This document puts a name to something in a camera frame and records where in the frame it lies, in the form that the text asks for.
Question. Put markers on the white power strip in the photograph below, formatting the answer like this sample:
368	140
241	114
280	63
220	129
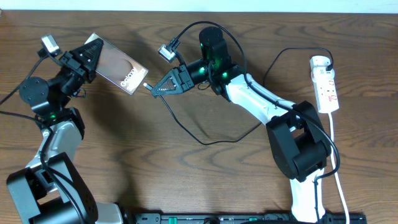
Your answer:
324	84

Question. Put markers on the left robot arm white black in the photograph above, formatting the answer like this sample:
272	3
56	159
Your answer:
50	189

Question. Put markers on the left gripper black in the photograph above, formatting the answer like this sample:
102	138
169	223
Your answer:
68	65

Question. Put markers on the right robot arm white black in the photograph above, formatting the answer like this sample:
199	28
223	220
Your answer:
299	144

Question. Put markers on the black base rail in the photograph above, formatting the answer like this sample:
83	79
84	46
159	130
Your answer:
156	218

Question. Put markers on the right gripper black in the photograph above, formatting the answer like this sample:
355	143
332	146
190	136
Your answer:
181	79

